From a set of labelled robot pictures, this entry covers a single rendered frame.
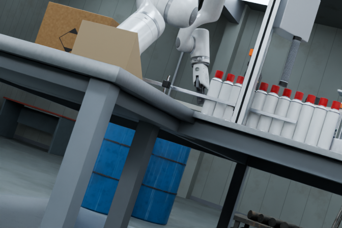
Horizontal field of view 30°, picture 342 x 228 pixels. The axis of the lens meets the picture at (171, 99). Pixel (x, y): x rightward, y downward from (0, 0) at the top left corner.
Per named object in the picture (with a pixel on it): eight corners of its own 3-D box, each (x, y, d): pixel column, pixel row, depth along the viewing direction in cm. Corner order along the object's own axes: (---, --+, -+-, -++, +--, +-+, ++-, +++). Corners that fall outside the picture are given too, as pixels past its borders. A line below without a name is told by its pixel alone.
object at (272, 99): (268, 134, 268) (283, 88, 270) (266, 133, 264) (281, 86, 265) (257, 131, 270) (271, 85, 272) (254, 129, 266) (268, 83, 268)
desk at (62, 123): (11, 137, 1391) (23, 103, 1398) (67, 157, 1336) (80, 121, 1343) (-10, 132, 1321) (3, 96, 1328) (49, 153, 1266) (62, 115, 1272)
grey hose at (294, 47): (287, 88, 259) (302, 39, 261) (286, 86, 256) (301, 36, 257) (279, 85, 260) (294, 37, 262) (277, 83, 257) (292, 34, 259)
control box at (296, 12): (308, 43, 264) (321, 0, 265) (279, 27, 255) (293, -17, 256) (290, 42, 272) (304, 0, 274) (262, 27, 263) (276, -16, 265)
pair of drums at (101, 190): (176, 226, 669) (204, 136, 678) (123, 224, 546) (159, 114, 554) (109, 201, 701) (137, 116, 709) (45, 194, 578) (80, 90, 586)
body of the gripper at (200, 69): (204, 59, 277) (205, 84, 275) (211, 65, 286) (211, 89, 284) (188, 61, 279) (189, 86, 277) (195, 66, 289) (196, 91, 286)
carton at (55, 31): (112, 92, 277) (132, 33, 279) (91, 81, 254) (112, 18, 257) (52, 74, 286) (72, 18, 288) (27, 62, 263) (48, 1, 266)
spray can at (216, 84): (212, 118, 278) (227, 74, 280) (209, 116, 273) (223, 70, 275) (202, 115, 280) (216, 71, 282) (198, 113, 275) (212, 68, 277)
